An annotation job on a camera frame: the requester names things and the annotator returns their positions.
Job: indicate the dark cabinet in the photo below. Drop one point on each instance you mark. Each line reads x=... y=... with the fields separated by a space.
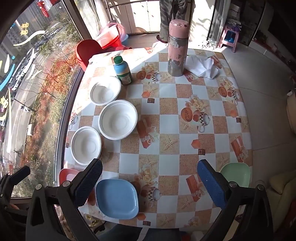
x=254 y=20

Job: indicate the red plastic chair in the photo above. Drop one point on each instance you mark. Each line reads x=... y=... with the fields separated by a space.
x=86 y=52

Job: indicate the cream sofa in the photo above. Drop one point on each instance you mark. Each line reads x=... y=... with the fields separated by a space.
x=281 y=185

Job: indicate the pink plastic stool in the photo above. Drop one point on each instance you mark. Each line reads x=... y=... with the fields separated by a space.
x=227 y=37

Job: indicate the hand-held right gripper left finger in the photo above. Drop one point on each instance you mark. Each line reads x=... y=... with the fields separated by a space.
x=90 y=183

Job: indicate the translucent plastic tub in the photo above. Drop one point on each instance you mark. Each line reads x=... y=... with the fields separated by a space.
x=111 y=30

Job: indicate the red hanging decoration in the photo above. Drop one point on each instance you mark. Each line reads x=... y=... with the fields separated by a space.
x=44 y=5

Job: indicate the pinkish red square plate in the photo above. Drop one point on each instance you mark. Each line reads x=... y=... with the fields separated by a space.
x=66 y=175

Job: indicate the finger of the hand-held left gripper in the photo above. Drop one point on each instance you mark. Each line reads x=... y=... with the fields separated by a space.
x=20 y=173

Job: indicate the dark window frame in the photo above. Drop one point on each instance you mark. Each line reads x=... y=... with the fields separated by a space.
x=67 y=111

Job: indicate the white bowl with grey rim line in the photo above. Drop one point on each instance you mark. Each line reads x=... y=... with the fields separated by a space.
x=105 y=90

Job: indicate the person in grey trousers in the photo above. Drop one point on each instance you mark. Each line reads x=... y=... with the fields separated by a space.
x=172 y=14

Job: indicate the green square plate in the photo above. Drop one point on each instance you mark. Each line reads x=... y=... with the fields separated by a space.
x=238 y=176

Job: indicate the white crumpled cloth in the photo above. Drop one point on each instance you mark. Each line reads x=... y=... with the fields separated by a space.
x=201 y=66

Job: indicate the white paper bag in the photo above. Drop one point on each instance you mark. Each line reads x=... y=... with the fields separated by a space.
x=235 y=11

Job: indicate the green-capped plastic bottle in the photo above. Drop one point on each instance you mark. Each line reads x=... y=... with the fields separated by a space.
x=122 y=69

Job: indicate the blue square plate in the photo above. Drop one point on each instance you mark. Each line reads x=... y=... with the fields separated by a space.
x=116 y=195

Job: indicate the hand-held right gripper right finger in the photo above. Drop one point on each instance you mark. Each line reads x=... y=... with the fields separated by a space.
x=212 y=183

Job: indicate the red plastic basin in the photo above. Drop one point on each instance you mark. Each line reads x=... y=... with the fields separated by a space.
x=113 y=41

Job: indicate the large white bowl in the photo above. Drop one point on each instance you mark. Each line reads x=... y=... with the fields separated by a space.
x=118 y=119

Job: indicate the worn pink thermos flask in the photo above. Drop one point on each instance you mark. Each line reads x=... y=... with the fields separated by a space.
x=178 y=46

